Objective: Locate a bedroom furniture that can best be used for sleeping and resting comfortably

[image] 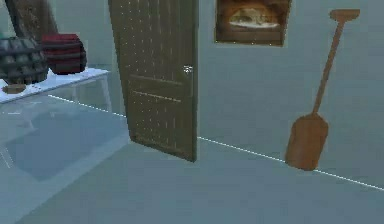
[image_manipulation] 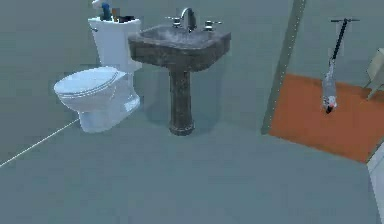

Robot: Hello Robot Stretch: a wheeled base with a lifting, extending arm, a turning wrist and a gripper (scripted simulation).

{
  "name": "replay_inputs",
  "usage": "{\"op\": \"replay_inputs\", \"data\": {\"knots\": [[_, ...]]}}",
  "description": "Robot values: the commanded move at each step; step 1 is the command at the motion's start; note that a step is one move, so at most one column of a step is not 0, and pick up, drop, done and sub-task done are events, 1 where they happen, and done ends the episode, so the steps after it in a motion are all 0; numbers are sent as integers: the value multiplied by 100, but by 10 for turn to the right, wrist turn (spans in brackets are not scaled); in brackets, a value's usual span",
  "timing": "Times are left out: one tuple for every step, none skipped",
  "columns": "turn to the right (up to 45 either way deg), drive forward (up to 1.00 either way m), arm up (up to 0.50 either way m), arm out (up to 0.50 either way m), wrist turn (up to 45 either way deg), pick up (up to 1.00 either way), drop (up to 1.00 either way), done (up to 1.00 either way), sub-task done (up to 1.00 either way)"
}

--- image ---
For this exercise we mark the dark grey woven basket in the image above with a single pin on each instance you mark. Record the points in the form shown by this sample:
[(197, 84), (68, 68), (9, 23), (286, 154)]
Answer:
[(21, 61)]

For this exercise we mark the white table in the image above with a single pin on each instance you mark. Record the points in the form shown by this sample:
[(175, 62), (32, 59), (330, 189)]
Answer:
[(63, 81)]

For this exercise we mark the red folded cloth stack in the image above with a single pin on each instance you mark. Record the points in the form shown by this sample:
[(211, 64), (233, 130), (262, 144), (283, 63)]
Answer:
[(64, 53)]

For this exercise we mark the brown wooden paddle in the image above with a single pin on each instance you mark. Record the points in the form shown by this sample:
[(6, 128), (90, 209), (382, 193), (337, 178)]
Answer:
[(308, 136)]

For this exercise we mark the dark brown leaning board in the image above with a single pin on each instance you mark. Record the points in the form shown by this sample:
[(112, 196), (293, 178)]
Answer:
[(31, 18)]

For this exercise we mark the olive green room door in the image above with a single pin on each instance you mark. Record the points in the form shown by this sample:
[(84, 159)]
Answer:
[(156, 76)]

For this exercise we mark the brown framed wall picture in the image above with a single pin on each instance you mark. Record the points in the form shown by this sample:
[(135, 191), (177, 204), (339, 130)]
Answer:
[(251, 21)]

